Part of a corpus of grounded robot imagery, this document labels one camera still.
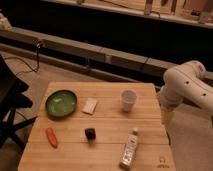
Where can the white paper cup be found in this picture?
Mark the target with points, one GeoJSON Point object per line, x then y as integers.
{"type": "Point", "coordinates": [128, 99]}

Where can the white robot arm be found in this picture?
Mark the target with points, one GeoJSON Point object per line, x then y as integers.
{"type": "Point", "coordinates": [184, 82]}

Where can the green round bowl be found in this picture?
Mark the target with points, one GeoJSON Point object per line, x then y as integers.
{"type": "Point", "coordinates": [61, 103]}

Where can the small black cube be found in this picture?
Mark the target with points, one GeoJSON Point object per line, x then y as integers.
{"type": "Point", "coordinates": [90, 133]}

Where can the orange carrot toy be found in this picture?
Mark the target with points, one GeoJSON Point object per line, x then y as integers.
{"type": "Point", "coordinates": [51, 137]}

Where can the white plastic bottle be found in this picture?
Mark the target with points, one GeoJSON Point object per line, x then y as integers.
{"type": "Point", "coordinates": [129, 150]}

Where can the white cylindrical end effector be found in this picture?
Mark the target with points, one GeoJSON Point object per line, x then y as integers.
{"type": "Point", "coordinates": [166, 115]}

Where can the white flat eraser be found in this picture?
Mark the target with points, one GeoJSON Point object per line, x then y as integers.
{"type": "Point", "coordinates": [89, 106]}

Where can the black office chair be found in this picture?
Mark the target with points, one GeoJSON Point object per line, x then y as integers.
{"type": "Point", "coordinates": [12, 98]}

